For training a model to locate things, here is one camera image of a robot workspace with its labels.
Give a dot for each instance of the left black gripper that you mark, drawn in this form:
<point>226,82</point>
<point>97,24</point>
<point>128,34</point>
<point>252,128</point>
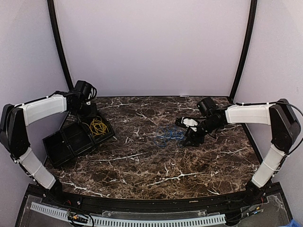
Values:
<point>93,112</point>

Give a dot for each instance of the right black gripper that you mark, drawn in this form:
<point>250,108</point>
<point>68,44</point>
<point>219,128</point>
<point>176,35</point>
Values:
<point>194,137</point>

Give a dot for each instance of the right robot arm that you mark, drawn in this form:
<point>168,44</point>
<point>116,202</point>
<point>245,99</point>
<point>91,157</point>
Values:
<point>279,115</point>

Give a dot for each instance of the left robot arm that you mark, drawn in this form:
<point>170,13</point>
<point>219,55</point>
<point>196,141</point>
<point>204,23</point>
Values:
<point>17,119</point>

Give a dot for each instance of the black compartment tray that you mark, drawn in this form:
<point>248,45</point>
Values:
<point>77,139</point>

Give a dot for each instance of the blue object at corner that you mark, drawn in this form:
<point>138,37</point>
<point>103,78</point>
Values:
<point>294,223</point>

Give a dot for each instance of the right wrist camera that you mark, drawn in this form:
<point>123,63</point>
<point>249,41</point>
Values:
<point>188,123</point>

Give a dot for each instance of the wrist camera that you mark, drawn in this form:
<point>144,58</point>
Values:
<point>92,95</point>
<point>188,123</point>

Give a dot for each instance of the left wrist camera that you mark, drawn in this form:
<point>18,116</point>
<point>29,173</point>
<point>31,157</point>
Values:
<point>92,95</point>

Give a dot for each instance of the white slotted cable duct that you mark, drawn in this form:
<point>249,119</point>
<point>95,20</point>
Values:
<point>118,219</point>

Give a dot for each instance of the black front rail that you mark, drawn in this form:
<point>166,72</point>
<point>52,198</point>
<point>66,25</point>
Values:
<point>226,202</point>

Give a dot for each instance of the left black frame post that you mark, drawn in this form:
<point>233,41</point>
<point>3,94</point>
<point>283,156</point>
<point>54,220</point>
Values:
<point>58,43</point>

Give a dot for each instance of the black frame post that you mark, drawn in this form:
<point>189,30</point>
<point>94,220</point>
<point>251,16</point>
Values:
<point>58,43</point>
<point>245,49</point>

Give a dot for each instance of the right black frame post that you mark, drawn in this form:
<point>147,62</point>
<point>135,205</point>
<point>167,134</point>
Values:
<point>245,49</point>

